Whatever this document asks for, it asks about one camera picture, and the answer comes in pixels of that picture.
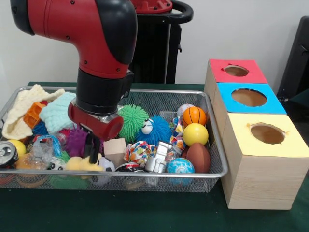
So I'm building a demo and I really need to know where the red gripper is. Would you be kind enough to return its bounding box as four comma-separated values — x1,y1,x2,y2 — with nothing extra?
67,100,124,164

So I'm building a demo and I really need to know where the purple spiky toy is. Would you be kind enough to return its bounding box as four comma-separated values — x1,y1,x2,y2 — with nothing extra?
65,127,104,158

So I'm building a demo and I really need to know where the yellow plush toy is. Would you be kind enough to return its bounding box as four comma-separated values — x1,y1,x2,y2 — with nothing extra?
65,153,106,172

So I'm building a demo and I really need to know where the light blue waffle cloth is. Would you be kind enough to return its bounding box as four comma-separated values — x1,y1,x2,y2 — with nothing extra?
38,91,78,135

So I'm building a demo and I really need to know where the cream waffle cloth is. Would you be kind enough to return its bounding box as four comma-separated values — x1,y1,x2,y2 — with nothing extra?
1,84,66,140

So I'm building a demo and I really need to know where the wooden box with three holes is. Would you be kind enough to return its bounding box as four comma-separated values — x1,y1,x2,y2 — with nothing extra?
204,58,309,210

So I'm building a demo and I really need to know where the black and white soccer ball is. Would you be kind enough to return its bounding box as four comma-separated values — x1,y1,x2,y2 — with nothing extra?
98,157,116,172

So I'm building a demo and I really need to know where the green spiky toy with eyes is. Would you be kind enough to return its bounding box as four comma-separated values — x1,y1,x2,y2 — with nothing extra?
117,104,150,145
47,151,71,171

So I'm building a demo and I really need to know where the blue spiky ball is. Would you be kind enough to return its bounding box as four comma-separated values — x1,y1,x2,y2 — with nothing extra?
135,115,172,147

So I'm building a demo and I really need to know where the dark green table cloth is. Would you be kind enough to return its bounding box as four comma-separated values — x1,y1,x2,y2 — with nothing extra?
0,81,309,232

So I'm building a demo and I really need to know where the silver drink can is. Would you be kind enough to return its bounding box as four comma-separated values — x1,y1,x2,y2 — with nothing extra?
0,141,19,169

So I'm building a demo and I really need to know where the blue globe ball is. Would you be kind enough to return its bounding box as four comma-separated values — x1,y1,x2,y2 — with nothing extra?
167,157,196,174

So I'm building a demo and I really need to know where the yellow ball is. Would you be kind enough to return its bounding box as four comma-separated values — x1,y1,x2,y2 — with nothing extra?
183,123,209,147

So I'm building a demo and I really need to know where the brown toy football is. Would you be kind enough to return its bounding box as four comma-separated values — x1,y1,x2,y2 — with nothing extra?
185,143,211,174

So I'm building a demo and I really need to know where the orange toy basketball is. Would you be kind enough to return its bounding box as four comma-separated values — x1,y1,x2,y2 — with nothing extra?
182,106,208,127

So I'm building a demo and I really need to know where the black chair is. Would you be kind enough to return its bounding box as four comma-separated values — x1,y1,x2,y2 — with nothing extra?
277,15,309,100

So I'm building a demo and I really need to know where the wire mesh bin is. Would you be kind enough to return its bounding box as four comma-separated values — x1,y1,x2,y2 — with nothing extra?
0,86,229,193

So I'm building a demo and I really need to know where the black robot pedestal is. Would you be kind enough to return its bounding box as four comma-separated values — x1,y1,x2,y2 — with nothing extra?
129,0,194,84

